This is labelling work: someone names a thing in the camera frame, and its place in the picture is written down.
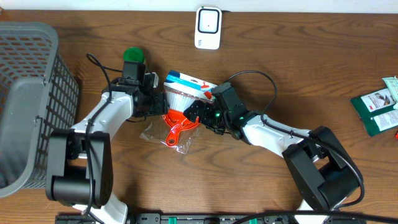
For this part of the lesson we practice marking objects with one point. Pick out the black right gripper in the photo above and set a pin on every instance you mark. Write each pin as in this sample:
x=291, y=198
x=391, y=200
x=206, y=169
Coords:
x=199, y=112

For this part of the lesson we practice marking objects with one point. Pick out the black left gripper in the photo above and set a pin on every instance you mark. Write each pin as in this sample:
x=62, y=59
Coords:
x=158, y=103

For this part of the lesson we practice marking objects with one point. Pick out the red dustpan brush package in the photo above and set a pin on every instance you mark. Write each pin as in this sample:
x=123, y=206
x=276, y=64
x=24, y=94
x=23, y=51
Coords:
x=173, y=129

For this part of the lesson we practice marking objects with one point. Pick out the green lid white jar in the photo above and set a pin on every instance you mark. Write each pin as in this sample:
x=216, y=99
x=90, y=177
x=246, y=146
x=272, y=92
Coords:
x=134, y=54

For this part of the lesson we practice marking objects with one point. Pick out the green grip gloves package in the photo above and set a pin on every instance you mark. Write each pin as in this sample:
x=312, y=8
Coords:
x=376, y=111

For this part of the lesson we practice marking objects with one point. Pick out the pale green wipes packet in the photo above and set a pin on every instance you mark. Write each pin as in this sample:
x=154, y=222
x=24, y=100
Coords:
x=392, y=85

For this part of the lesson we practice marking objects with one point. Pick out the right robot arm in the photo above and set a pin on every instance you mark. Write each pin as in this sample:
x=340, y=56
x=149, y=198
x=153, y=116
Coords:
x=322, y=170

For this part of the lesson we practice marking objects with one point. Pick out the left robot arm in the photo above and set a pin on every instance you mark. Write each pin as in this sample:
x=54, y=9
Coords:
x=79, y=167

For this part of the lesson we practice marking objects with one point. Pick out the white barcode scanner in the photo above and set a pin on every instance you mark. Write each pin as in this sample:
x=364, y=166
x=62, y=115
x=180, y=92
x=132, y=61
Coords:
x=208, y=28

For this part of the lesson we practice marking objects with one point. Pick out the grey plastic mesh basket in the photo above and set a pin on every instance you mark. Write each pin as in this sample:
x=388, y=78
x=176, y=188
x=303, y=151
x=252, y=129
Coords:
x=38, y=94

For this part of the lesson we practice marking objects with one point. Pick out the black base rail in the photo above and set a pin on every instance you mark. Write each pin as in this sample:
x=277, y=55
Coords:
x=155, y=218

